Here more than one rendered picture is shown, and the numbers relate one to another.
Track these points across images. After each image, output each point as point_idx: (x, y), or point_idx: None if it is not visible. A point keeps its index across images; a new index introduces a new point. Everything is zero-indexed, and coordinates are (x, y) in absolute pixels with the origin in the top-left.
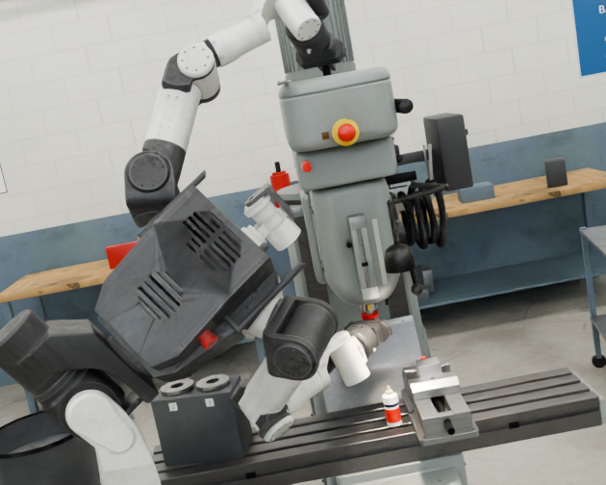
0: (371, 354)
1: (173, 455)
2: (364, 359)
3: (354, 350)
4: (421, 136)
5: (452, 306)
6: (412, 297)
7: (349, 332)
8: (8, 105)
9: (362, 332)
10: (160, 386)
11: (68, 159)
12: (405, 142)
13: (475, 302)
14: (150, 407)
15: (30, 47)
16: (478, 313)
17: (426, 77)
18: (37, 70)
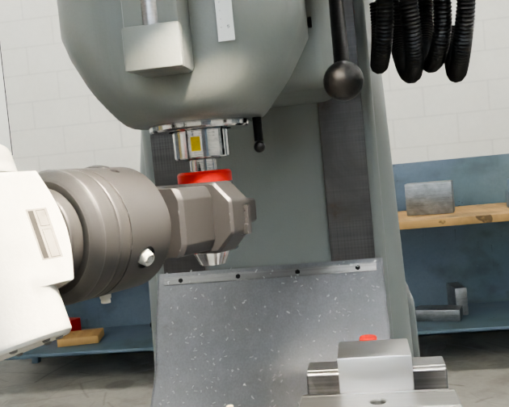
0: (275, 335)
1: None
2: (49, 267)
3: None
4: (468, 133)
5: (490, 337)
6: (385, 220)
7: (46, 171)
8: (24, 64)
9: (95, 178)
10: (129, 383)
11: (77, 125)
12: (448, 139)
13: None
14: (106, 406)
15: (53, 6)
16: None
17: (480, 66)
18: (56, 30)
